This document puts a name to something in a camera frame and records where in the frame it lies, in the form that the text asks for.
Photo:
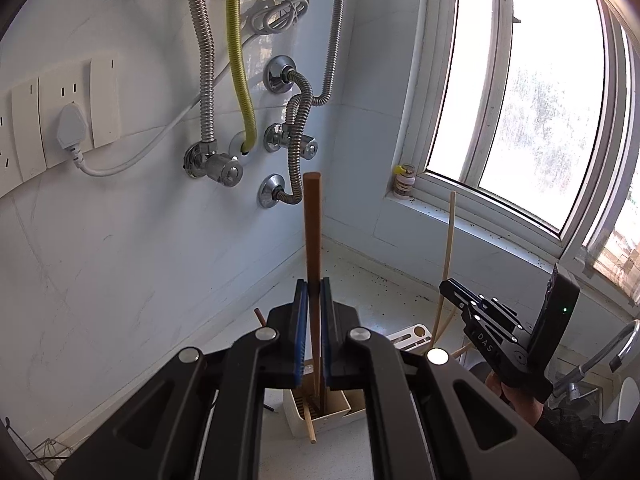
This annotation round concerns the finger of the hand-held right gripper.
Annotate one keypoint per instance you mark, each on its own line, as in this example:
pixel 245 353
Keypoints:
pixel 487 337
pixel 480 305

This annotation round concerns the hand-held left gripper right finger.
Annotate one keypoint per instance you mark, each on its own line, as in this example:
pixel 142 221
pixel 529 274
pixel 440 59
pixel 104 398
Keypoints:
pixel 326 330

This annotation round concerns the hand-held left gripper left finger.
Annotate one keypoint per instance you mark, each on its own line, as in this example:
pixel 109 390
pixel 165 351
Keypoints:
pixel 300 330

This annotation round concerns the light wooden chopstick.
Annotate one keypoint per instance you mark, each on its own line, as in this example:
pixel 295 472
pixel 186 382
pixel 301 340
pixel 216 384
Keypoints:
pixel 461 351
pixel 448 260

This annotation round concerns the brown chopstick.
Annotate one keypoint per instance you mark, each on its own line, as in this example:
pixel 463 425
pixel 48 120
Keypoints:
pixel 259 316
pixel 314 235
pixel 311 427

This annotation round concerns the cream plastic utensil holder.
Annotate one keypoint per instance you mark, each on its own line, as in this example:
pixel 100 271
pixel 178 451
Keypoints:
pixel 340 417

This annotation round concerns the person's right forearm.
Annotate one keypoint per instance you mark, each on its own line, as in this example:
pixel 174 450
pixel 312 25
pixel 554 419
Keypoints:
pixel 575 435

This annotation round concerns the person's right hand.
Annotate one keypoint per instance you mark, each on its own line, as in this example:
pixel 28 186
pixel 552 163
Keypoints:
pixel 525 410

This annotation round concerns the chrome faucet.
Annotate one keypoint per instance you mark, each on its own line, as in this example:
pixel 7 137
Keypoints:
pixel 595 360

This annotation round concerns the small yellow capped bottle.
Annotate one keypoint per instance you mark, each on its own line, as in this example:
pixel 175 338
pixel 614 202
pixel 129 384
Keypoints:
pixel 405 180

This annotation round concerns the chrome angle valve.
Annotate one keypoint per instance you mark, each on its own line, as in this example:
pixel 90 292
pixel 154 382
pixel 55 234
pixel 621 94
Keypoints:
pixel 217 166
pixel 300 144

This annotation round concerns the chrome wall flange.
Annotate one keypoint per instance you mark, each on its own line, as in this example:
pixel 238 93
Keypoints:
pixel 270 191
pixel 276 74

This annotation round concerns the round wall flange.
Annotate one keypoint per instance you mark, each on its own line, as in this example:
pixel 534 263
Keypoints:
pixel 237 141

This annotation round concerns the white window frame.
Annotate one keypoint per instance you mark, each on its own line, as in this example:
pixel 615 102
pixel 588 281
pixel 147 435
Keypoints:
pixel 502 60

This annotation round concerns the row of white wall sockets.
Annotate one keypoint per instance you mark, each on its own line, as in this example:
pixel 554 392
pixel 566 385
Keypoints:
pixel 60 90

